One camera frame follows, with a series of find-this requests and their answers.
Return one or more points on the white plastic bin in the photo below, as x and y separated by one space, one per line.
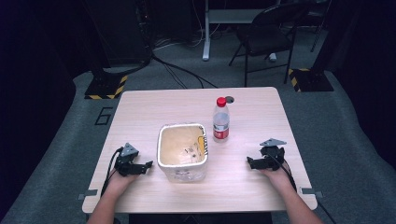
182 149

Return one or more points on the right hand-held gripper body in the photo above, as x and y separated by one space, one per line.
272 155

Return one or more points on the person's right hand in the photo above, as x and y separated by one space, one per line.
277 178

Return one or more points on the person's left hand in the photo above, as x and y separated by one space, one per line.
120 182

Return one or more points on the black stand with striped base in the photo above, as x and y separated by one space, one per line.
107 85
309 79

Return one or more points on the black folding chair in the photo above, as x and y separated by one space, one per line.
264 34

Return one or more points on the grey table bracket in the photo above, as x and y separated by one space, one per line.
311 192
87 194

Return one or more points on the white desk frame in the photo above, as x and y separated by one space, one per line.
218 17

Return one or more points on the clear bottle with red cap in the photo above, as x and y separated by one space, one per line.
221 123

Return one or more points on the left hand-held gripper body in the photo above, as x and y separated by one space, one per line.
125 161

